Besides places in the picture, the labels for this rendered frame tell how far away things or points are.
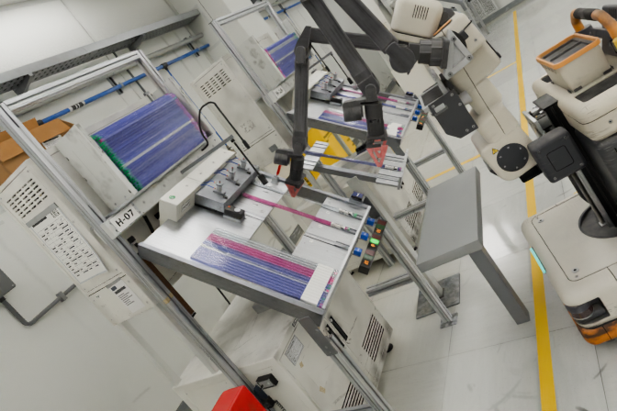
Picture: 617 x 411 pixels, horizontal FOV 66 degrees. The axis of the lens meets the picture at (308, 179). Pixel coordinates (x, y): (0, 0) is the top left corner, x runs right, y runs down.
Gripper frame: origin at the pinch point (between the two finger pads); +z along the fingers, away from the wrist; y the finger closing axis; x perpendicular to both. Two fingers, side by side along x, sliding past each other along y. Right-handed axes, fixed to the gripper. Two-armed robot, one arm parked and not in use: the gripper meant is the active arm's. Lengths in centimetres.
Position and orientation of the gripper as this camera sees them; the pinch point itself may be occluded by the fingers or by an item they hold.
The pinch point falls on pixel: (293, 194)
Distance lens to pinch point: 213.8
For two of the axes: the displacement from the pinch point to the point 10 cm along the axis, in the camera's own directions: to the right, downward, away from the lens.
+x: 9.4, 2.6, -2.3
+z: -1.1, 8.4, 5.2
